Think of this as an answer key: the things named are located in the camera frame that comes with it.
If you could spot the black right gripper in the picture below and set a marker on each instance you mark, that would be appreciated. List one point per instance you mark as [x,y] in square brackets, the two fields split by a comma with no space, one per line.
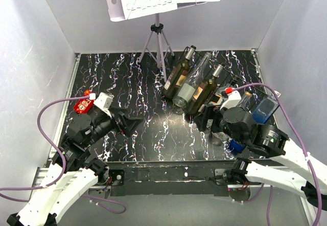
[213,112]

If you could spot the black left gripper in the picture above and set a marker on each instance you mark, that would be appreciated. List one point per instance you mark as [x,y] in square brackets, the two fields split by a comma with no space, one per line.
[130,123]

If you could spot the square clear bottle gold cap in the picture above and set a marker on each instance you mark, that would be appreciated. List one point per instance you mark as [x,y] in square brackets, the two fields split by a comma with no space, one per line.
[220,95]

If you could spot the dark Primitivo wine bottle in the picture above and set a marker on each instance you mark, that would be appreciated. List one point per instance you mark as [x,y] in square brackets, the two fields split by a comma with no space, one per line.
[203,91]

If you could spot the clear glass bottle grey label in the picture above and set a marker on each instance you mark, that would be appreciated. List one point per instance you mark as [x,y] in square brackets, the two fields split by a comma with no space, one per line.
[184,94]

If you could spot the green wine bottle brown label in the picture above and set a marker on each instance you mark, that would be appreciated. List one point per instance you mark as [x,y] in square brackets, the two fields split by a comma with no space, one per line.
[178,74]

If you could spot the tall blue gradient bottle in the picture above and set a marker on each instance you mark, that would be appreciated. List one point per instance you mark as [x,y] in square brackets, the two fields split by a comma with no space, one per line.
[261,115]

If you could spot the round clear bottle cork stopper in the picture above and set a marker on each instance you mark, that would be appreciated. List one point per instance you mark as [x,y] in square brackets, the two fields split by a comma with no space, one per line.
[245,99]

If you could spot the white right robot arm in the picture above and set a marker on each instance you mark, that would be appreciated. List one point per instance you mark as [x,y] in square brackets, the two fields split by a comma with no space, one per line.
[306,176]

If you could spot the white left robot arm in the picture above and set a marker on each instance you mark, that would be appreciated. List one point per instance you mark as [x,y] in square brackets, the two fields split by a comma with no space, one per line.
[70,175]

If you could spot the red toy truck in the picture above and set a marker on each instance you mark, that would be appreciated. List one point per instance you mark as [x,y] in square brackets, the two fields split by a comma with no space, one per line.
[84,105]

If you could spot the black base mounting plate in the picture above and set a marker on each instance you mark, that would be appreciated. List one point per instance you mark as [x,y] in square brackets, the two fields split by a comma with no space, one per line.
[169,178]

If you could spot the lilac tripod music stand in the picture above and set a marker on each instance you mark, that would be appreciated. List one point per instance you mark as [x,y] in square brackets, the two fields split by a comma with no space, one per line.
[116,14]

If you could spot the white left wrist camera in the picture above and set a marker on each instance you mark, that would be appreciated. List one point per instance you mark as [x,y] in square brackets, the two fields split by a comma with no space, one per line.
[104,101]

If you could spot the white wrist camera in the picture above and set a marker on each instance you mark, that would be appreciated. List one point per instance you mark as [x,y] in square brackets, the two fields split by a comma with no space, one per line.
[104,101]
[231,98]

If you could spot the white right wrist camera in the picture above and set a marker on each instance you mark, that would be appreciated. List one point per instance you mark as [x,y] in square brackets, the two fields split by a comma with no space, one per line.
[231,98]

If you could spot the aluminium frame rail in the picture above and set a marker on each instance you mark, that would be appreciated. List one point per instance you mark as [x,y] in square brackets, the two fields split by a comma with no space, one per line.
[41,177]

